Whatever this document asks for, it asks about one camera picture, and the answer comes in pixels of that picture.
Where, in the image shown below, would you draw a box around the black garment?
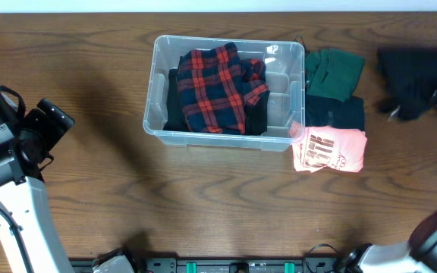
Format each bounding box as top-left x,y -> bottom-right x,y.
377,48 -> 437,121

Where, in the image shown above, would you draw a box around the red navy plaid garment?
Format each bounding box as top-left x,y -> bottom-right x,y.
175,42 -> 270,135

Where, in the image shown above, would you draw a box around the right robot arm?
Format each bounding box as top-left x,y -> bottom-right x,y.
332,89 -> 437,273

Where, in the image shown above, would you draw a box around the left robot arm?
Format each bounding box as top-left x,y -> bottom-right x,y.
0,86 -> 74,272

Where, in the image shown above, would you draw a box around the clear plastic storage container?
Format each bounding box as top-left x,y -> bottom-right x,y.
143,35 -> 305,152

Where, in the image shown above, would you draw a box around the black folded pants in container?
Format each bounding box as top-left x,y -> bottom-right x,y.
162,55 -> 271,137

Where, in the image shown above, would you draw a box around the green folded garment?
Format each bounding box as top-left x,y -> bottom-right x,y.
305,49 -> 365,102

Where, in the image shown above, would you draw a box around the dark teal folded garment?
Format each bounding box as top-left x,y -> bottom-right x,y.
305,95 -> 365,131

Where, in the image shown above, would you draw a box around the pink printed folded shirt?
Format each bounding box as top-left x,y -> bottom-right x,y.
289,121 -> 367,173

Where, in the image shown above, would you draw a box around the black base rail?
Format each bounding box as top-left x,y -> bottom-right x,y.
70,248 -> 338,273

